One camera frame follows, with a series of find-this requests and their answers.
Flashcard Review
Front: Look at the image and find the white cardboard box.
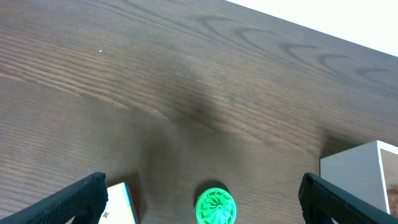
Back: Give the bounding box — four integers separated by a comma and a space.
320, 140, 397, 217

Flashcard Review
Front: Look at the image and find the colourful puzzle cube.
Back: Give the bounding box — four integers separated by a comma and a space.
98, 182, 139, 224

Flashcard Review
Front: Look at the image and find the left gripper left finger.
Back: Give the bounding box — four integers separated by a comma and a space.
1, 172, 108, 224

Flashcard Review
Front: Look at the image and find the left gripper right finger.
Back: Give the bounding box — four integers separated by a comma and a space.
298, 172, 397, 224

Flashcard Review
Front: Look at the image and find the green round plastic toy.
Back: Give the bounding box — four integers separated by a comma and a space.
194, 187, 237, 224

